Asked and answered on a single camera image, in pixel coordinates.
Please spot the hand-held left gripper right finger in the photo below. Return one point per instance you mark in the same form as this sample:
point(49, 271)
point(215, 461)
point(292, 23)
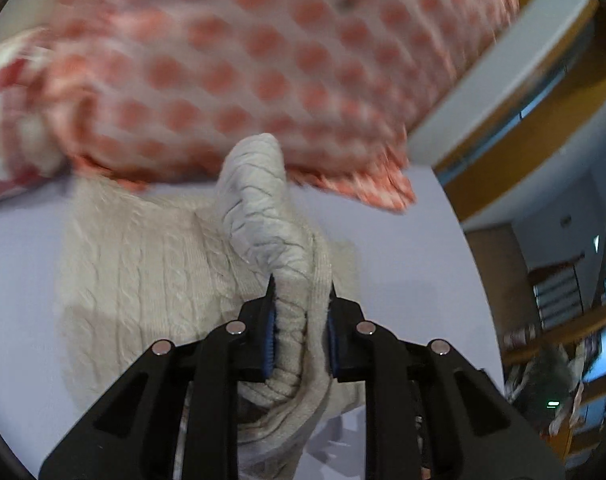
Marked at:
point(333, 345)

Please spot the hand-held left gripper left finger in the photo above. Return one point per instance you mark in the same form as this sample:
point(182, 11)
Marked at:
point(269, 336)

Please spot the wooden shelf unit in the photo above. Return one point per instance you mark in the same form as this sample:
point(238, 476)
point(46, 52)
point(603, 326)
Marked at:
point(563, 350)

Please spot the red and white patterned blanket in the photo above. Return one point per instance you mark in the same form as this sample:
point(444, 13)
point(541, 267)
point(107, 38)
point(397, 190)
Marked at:
point(263, 60)

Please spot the red and white checkered cloth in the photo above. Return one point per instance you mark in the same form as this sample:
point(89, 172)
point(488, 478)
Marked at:
point(8, 120)

